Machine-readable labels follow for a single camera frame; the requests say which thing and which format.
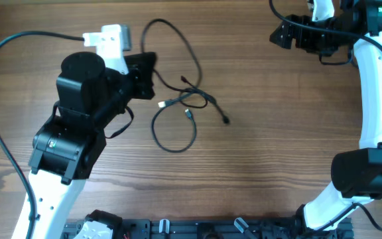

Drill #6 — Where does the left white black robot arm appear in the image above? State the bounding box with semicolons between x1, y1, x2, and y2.
13;52;157;238

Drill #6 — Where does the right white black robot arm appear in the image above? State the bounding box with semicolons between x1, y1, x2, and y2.
270;0;382;238

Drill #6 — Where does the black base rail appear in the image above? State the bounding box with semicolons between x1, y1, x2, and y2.
60;209;354;239

